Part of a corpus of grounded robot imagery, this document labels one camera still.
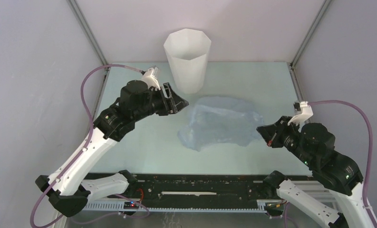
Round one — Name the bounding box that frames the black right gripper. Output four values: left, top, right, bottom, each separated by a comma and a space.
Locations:
256, 114, 314, 167

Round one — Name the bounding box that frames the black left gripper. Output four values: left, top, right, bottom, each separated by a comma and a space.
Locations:
133, 82, 189, 122

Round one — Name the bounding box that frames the light blue plastic trash bag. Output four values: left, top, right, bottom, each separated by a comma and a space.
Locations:
177, 96, 264, 152

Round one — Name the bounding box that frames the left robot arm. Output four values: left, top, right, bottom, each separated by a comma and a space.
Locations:
36, 80, 189, 217

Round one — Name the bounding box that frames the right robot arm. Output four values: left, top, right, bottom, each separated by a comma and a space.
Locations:
256, 116, 377, 228

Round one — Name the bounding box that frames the white faceted trash bin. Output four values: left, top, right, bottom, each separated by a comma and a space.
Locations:
164, 28, 212, 94

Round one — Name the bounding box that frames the small electronics board with leds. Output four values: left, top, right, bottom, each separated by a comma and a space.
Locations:
123, 201, 140, 210

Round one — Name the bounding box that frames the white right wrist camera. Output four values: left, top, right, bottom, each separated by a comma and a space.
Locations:
288, 101, 314, 125

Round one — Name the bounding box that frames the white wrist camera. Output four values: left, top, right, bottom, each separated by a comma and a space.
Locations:
141, 66, 161, 90
288, 101, 314, 125

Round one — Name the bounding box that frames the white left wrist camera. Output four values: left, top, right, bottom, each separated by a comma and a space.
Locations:
141, 66, 161, 90

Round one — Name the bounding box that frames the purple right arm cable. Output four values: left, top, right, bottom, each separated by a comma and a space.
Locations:
307, 100, 377, 228

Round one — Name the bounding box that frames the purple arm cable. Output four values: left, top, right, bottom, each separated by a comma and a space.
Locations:
30, 64, 145, 228
307, 100, 377, 228

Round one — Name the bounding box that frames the right aluminium frame post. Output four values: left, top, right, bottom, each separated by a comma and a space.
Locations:
290, 0, 334, 69

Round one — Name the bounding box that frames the aluminium frame post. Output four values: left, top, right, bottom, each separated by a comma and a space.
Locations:
290, 0, 334, 69
66, 0, 108, 65

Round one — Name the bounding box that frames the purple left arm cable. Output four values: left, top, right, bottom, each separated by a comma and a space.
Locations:
30, 64, 145, 228

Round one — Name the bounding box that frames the left aluminium frame post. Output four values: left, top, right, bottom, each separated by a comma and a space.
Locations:
66, 0, 108, 65

